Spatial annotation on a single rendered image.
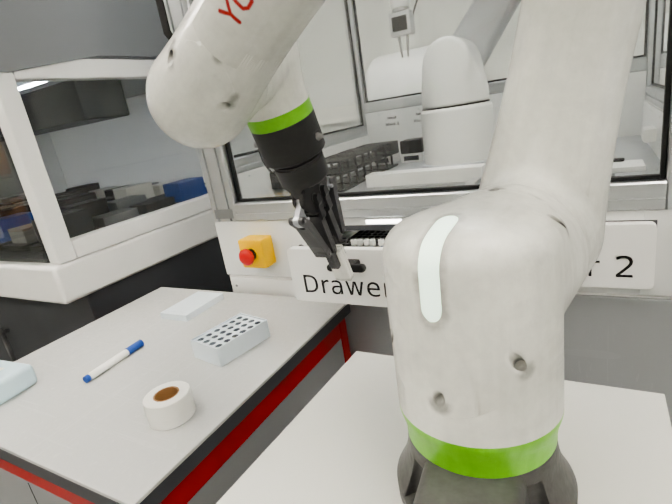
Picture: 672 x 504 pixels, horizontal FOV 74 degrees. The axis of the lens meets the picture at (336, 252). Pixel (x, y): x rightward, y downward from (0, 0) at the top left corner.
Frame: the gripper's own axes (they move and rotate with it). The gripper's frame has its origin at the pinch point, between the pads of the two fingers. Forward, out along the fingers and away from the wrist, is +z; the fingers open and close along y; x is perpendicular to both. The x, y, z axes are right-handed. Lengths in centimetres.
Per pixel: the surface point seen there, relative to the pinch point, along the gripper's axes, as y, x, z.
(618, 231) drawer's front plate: -17.2, 40.8, 7.0
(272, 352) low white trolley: 10.5, -14.4, 13.5
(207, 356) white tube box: 15.8, -24.5, 10.0
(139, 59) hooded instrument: -53, -81, -32
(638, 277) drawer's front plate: -14.5, 43.8, 14.3
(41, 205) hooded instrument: -3, -80, -14
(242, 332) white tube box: 8.7, -21.4, 10.9
